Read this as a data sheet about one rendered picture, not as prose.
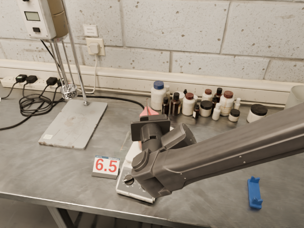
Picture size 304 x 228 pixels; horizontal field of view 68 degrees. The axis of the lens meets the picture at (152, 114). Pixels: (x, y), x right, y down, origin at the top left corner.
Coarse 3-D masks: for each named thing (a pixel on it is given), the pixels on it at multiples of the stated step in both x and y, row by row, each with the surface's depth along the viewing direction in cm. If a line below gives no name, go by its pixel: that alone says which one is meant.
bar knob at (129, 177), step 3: (126, 177) 72; (129, 177) 71; (132, 177) 70; (123, 180) 70; (126, 180) 70; (129, 180) 71; (132, 180) 71; (126, 183) 71; (129, 183) 71; (132, 183) 71
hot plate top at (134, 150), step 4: (132, 144) 78; (136, 144) 78; (132, 148) 77; (136, 148) 77; (128, 152) 76; (132, 152) 76; (136, 152) 76; (128, 156) 74; (132, 156) 74; (128, 160) 73; (132, 160) 73
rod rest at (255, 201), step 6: (252, 180) 75; (258, 180) 74; (252, 186) 75; (258, 186) 75; (252, 192) 73; (258, 192) 73; (252, 198) 71; (258, 198) 71; (252, 204) 70; (258, 204) 69
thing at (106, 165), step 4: (96, 160) 80; (100, 160) 80; (104, 160) 80; (108, 160) 80; (112, 160) 80; (116, 160) 80; (96, 164) 80; (100, 164) 80; (104, 164) 80; (108, 164) 80; (112, 164) 80; (116, 164) 79; (96, 168) 80; (100, 168) 80; (104, 168) 80; (108, 168) 79; (112, 168) 79; (116, 168) 79; (112, 172) 79; (116, 172) 79
